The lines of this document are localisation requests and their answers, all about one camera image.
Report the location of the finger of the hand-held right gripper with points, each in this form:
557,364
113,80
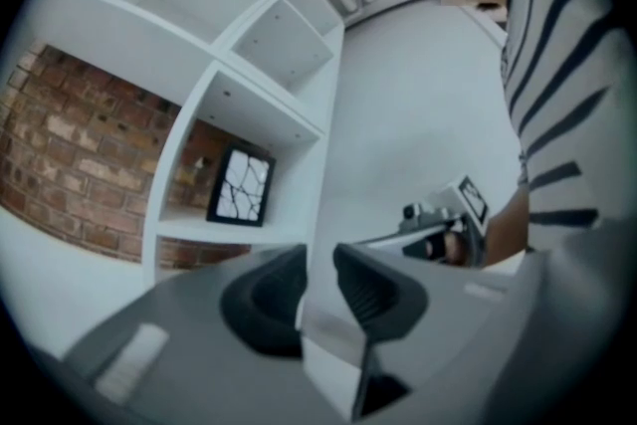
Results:
398,244

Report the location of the black picture frame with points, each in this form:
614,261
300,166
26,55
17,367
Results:
244,184

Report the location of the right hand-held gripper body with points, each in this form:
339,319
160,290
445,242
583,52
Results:
473,209

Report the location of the white cubby shelf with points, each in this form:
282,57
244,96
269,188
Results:
249,104

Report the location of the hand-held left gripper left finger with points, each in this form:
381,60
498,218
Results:
199,338

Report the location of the person's right forearm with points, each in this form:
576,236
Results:
505,234

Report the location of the person's right hand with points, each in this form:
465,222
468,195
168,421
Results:
455,249

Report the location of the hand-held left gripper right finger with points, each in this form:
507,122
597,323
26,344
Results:
438,338

